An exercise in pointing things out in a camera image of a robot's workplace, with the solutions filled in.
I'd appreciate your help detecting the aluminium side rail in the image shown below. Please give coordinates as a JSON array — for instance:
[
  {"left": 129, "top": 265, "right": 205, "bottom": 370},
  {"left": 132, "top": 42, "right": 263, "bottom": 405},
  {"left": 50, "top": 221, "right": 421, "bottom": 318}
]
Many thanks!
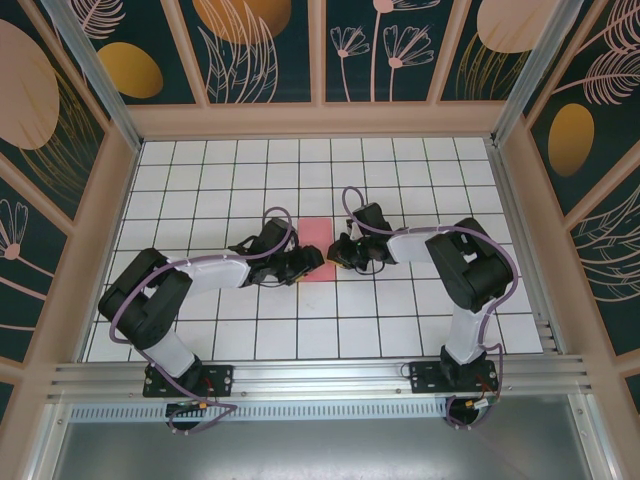
[{"left": 487, "top": 138, "right": 559, "bottom": 355}]

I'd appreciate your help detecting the aluminium mounting rail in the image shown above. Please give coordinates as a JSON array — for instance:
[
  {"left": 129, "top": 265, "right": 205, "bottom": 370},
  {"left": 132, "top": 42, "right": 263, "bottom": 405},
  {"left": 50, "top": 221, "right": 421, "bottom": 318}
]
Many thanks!
[{"left": 47, "top": 354, "right": 596, "bottom": 402}]

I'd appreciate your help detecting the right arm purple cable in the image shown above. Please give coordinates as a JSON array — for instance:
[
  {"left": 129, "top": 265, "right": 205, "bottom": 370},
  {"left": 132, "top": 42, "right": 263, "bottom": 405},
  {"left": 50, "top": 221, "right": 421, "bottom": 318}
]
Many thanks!
[{"left": 341, "top": 186, "right": 517, "bottom": 431}]

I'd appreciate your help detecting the aluminium frame post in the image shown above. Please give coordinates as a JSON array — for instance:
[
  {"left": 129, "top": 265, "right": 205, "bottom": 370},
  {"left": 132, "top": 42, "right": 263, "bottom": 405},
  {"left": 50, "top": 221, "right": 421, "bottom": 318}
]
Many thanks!
[
  {"left": 39, "top": 0, "right": 145, "bottom": 152},
  {"left": 489, "top": 0, "right": 587, "bottom": 147}
]

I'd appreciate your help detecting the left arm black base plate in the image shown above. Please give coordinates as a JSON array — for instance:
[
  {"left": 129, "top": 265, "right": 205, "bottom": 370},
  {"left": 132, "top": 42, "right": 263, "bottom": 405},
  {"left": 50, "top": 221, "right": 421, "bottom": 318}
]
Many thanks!
[{"left": 143, "top": 364, "right": 236, "bottom": 399}]

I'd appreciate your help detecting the slotted grey cable duct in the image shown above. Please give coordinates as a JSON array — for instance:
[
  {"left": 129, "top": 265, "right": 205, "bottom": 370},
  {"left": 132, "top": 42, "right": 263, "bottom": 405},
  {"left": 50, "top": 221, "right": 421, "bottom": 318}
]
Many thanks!
[{"left": 69, "top": 398, "right": 454, "bottom": 422}]

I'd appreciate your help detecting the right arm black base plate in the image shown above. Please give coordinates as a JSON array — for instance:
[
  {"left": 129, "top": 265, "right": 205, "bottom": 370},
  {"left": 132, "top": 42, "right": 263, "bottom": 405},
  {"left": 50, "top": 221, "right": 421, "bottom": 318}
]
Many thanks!
[{"left": 408, "top": 360, "right": 501, "bottom": 396}]

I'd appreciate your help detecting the pink paper sheet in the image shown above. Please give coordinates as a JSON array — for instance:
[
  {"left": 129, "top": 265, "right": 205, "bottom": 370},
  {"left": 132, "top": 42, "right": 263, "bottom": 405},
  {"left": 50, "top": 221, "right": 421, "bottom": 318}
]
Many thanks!
[{"left": 298, "top": 218, "right": 337, "bottom": 282}]

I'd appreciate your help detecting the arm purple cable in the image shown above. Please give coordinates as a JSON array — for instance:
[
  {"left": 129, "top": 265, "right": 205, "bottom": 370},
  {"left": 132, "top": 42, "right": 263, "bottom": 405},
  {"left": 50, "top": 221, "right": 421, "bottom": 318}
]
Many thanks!
[
  {"left": 341, "top": 186, "right": 517, "bottom": 431},
  {"left": 109, "top": 206, "right": 239, "bottom": 435}
]

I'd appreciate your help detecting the grey metal sheet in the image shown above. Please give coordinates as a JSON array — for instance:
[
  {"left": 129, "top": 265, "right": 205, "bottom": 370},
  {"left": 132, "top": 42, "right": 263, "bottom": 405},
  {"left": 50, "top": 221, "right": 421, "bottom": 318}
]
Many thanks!
[{"left": 27, "top": 418, "right": 619, "bottom": 480}]

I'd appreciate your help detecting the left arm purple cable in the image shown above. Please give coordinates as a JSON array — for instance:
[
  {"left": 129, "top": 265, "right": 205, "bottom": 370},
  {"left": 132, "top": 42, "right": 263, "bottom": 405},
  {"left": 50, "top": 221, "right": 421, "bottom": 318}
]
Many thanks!
[{"left": 109, "top": 206, "right": 239, "bottom": 435}]

